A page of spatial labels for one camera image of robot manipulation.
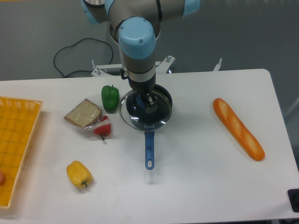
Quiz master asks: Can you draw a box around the wrapped bread slice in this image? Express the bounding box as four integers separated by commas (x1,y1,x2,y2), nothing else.
64,99,104,128

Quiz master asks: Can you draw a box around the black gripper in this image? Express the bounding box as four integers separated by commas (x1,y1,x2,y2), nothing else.
128,75,157,113

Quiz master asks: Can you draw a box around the black cable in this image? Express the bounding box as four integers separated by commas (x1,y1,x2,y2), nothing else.
53,37,114,78

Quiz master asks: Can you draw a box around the orange baguette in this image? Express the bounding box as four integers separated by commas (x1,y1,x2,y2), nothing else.
212,98,265,161

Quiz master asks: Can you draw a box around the blue frying pan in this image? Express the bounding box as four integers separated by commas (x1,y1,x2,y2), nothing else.
125,84,173,170

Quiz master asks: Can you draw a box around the glass pan lid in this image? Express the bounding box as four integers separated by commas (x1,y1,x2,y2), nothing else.
119,85,172,131

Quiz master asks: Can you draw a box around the white table clamp bracket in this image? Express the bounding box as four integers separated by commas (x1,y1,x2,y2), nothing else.
213,58,222,71

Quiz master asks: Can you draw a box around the red bell pepper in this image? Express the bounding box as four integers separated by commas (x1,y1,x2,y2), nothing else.
93,115,111,140

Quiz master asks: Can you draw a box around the white metal mounting bracket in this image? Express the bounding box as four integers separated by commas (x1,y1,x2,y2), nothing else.
91,55,176,77

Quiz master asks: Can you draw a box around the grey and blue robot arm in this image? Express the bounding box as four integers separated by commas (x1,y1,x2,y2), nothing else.
81,0,201,113

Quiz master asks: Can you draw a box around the yellow bell pepper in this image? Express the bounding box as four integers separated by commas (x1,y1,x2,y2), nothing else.
66,161,93,189

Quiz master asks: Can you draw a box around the yellow woven basket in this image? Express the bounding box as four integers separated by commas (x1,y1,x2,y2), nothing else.
0,96,43,209

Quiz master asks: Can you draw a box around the green bell pepper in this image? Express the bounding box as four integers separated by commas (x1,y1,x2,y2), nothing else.
101,85,120,113

